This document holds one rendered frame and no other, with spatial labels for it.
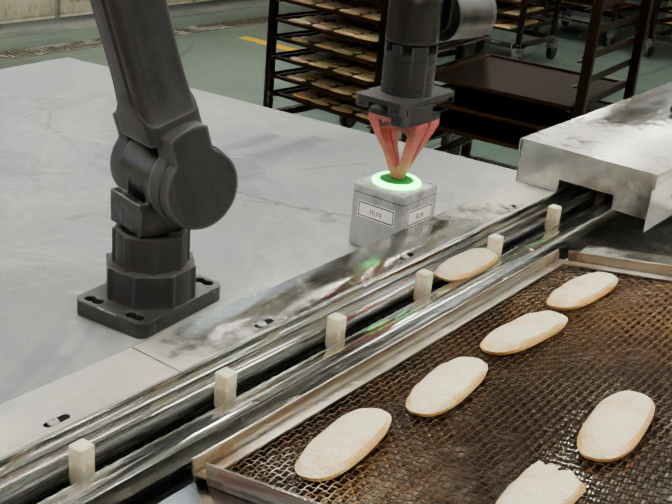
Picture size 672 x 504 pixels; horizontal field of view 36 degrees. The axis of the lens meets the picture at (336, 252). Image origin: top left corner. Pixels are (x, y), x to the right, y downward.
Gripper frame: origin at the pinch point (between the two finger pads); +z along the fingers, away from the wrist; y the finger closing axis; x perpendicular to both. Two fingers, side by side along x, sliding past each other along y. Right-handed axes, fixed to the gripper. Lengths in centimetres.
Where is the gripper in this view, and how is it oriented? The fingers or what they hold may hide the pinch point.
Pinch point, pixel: (398, 171)
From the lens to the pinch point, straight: 116.7
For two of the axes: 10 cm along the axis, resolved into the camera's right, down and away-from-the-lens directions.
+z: -0.8, 9.2, 3.9
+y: -6.1, 2.7, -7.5
